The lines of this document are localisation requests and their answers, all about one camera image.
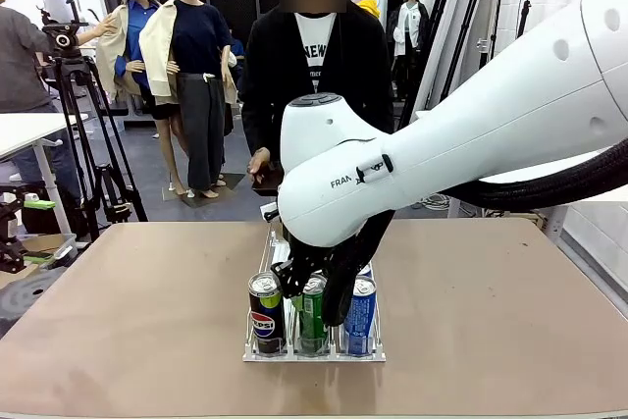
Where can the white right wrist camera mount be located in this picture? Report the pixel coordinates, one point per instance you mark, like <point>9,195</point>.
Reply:
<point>270,213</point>

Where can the black round base plate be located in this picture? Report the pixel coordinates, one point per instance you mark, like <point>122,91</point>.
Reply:
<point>29,296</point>

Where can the black serving tray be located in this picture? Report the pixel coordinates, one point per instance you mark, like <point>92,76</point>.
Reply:
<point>267,181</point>

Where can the person's right hand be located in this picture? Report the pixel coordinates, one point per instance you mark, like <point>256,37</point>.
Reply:
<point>259,160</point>

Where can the dark mannequin floor mat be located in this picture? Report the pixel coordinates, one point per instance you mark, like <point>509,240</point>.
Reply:
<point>230,183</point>

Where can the tall green soda can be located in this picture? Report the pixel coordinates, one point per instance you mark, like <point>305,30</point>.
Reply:
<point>313,321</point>

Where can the mannequin in blue shirt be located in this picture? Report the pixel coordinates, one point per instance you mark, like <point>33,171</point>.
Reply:
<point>132,31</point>

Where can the upright black light stand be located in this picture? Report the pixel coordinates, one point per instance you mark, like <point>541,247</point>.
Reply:
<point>524,16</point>

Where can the person in grey shirt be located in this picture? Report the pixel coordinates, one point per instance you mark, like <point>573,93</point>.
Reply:
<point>19,66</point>

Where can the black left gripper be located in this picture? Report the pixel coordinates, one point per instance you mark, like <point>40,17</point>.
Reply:
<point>7,242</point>

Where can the person's right forearm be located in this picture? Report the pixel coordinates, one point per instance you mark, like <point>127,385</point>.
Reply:
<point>255,129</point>

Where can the leaning black stand poles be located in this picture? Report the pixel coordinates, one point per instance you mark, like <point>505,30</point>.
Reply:
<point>454,36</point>

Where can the clear acrylic can dispenser rack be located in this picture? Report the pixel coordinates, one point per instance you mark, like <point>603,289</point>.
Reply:
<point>314,359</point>

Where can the black camera tripod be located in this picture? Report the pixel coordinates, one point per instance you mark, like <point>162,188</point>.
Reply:
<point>68,66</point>

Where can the mannequin in white jacket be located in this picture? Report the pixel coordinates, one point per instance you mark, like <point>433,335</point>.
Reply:
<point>412,31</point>

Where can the person in black cardigan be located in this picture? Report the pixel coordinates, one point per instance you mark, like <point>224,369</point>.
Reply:
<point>275,70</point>

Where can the thin black pole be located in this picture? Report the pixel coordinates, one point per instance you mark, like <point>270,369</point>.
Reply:
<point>493,21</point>

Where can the mannequin in navy top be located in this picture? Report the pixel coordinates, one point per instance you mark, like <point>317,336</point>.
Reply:
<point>196,46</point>

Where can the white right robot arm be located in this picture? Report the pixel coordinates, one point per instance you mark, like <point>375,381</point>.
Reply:
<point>466,144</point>

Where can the cardboard box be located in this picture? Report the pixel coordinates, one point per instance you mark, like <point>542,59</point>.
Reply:
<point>46,242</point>

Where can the black bag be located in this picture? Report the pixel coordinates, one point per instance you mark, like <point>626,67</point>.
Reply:
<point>49,218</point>

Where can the tall black Pepsi can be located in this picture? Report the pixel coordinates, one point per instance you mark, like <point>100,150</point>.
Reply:
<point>266,316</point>

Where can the tall blue Pocari can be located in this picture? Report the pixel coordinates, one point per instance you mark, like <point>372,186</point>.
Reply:
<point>365,270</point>
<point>362,321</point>

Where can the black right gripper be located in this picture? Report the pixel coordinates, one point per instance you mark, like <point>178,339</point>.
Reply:
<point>304,254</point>

